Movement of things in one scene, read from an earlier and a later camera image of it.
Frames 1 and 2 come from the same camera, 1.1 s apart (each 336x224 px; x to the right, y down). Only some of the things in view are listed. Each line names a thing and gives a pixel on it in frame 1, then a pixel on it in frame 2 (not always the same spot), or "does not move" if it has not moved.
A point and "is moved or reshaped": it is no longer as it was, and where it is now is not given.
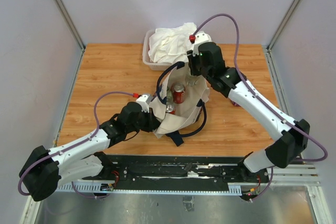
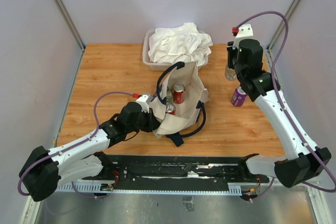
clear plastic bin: x=147 y=61 does not move
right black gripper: x=192 y=59 -> x=230 y=52
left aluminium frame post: x=66 y=16 does not move
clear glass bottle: x=191 y=80 is moved or reshaped
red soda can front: x=170 y=108 does not move
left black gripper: x=153 y=123 does not move
